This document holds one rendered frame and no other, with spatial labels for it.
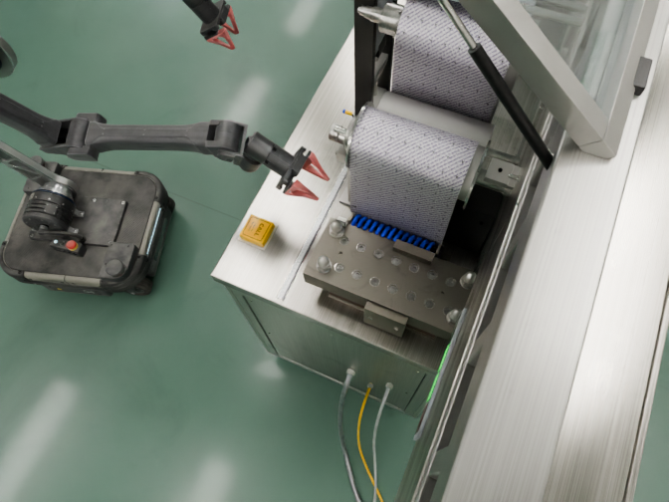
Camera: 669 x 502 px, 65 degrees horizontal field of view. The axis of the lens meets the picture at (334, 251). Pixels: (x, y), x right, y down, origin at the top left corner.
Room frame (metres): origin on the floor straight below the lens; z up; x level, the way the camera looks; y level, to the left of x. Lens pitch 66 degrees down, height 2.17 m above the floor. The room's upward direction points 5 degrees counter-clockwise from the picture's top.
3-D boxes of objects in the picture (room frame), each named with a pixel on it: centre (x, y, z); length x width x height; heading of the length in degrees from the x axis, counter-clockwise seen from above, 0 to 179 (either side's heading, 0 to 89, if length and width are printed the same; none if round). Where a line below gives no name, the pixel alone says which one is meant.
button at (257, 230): (0.65, 0.20, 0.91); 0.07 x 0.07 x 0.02; 61
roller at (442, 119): (0.72, -0.25, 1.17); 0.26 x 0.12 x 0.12; 61
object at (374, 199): (0.57, -0.15, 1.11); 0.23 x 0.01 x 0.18; 61
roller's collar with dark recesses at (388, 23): (0.91, -0.18, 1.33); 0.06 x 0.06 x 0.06; 61
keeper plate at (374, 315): (0.35, -0.10, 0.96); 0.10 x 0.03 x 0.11; 61
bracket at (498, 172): (0.53, -0.34, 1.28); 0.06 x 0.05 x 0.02; 61
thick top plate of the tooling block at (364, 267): (0.44, -0.13, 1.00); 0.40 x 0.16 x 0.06; 61
